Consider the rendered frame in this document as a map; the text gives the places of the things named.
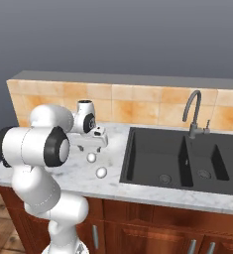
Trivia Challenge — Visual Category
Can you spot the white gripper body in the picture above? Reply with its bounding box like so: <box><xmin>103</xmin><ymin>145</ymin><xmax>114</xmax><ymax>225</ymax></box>
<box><xmin>67</xmin><ymin>132</ymin><xmax>109</xmax><ymax>150</ymax></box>

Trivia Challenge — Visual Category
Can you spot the black double sink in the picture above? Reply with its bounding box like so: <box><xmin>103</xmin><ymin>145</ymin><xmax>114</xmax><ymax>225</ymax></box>
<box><xmin>119</xmin><ymin>126</ymin><xmax>233</xmax><ymax>197</ymax></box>

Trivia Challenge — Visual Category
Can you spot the grey curved tap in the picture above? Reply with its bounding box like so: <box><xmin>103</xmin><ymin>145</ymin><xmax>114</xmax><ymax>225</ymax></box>
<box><xmin>181</xmin><ymin>89</ymin><xmax>211</xmax><ymax>140</ymax></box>

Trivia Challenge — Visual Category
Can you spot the grey cupboard door handle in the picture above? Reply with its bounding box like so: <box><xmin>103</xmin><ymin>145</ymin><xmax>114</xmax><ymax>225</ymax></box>
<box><xmin>206</xmin><ymin>241</ymin><xmax>217</xmax><ymax>254</ymax></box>
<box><xmin>187</xmin><ymin>239</ymin><xmax>197</xmax><ymax>254</ymax></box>
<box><xmin>91</xmin><ymin>224</ymin><xmax>99</xmax><ymax>250</ymax></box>

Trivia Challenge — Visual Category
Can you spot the white egg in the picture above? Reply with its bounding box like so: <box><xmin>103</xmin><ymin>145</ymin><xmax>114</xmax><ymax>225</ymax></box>
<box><xmin>95</xmin><ymin>167</ymin><xmax>108</xmax><ymax>179</ymax></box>
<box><xmin>86</xmin><ymin>152</ymin><xmax>98</xmax><ymax>164</ymax></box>

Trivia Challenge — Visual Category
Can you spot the brown wooden front panel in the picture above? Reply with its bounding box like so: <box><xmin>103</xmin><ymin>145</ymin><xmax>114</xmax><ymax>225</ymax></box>
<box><xmin>103</xmin><ymin>198</ymin><xmax>233</xmax><ymax>244</ymax></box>

